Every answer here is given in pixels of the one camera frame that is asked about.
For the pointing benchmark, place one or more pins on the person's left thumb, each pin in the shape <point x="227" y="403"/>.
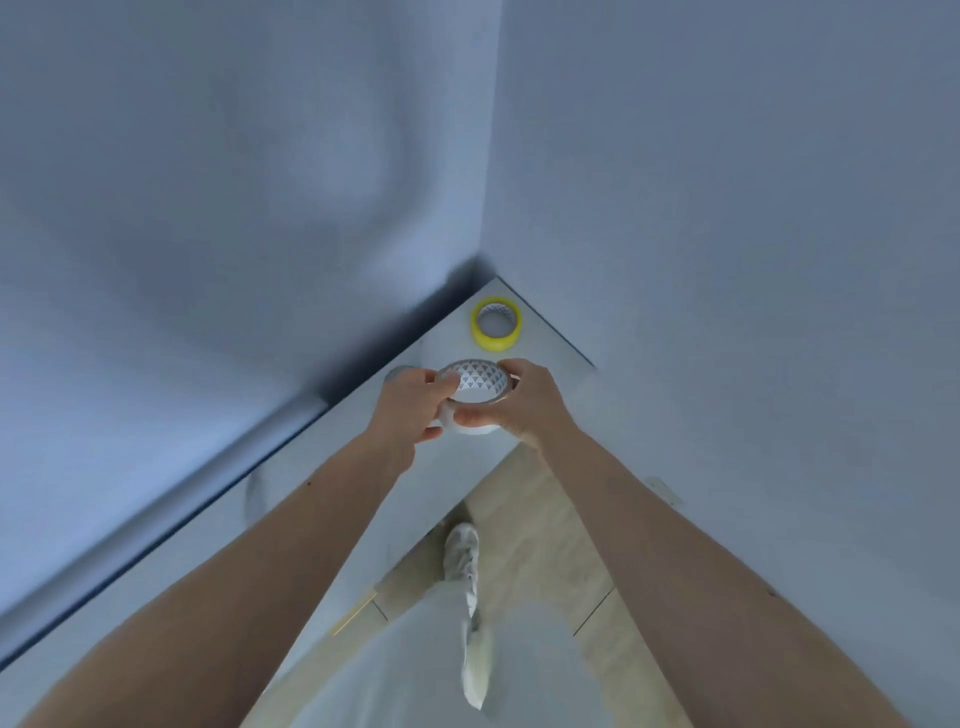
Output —
<point x="444" y="385"/>

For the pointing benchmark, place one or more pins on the yellow tape roll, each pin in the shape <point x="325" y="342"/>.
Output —
<point x="496" y="324"/>

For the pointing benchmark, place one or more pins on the person's light grey trousers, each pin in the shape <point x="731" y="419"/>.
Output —
<point x="450" y="667"/>

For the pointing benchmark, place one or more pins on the white tape roll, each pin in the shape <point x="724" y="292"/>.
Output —
<point x="471" y="396"/>

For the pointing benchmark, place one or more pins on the person's white shoe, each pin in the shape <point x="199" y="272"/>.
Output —
<point x="462" y="559"/>

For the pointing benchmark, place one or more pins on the person's right thumb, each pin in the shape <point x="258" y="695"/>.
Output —
<point x="478" y="415"/>

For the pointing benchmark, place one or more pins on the person's right forearm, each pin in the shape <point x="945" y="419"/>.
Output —
<point x="720" y="585"/>

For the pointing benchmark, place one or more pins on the person's right hand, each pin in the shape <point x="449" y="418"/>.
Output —
<point x="531" y="409"/>

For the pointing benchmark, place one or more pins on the person's left forearm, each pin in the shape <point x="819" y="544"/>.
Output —
<point x="225" y="592"/>

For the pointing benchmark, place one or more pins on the person's left hand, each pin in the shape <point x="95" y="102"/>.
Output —
<point x="405" y="416"/>

